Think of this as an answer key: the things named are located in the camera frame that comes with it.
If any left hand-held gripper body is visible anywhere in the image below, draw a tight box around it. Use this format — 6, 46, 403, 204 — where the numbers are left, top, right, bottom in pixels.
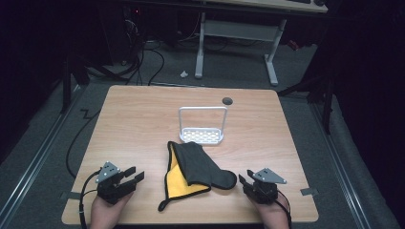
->
95, 160, 138, 205

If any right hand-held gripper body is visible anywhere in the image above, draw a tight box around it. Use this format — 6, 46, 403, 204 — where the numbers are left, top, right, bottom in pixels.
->
243, 167, 288, 204

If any grey and yellow cloth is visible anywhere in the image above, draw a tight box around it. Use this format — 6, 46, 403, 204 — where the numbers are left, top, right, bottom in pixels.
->
158, 140, 238, 213

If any person's left hand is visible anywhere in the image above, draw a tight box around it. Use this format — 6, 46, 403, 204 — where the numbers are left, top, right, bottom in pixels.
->
90, 191, 135, 229

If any person's right hand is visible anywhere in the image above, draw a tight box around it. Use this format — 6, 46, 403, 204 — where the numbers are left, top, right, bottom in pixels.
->
254, 194, 291, 229

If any grey tape strip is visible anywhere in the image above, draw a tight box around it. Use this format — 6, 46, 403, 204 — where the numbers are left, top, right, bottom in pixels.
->
300, 187, 319, 197
59, 190, 82, 201

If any black metal stand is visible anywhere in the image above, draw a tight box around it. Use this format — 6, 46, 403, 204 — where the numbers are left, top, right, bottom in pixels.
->
276, 61, 336, 135
59, 52, 92, 115

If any white-legged wooden desk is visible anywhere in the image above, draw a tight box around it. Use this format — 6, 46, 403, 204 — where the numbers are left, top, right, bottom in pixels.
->
193, 0, 329, 87

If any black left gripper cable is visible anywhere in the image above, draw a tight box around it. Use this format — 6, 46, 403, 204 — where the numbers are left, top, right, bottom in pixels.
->
78, 170, 101, 229

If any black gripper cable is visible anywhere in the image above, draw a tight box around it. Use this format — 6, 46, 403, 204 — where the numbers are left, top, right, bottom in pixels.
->
78, 170, 101, 229
276, 189, 293, 229

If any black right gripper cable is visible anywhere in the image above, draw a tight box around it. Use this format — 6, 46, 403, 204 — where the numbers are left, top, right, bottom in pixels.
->
276, 189, 293, 229

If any black floor cable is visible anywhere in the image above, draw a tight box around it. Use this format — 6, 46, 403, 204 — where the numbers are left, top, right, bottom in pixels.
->
65, 108, 102, 179

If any metal floor rail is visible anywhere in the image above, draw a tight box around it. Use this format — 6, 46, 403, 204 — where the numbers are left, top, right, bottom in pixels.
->
309, 100, 373, 229
0, 85, 82, 225

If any bundle of black cables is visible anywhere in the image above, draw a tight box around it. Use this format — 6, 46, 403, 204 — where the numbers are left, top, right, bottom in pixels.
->
122, 17, 166, 87

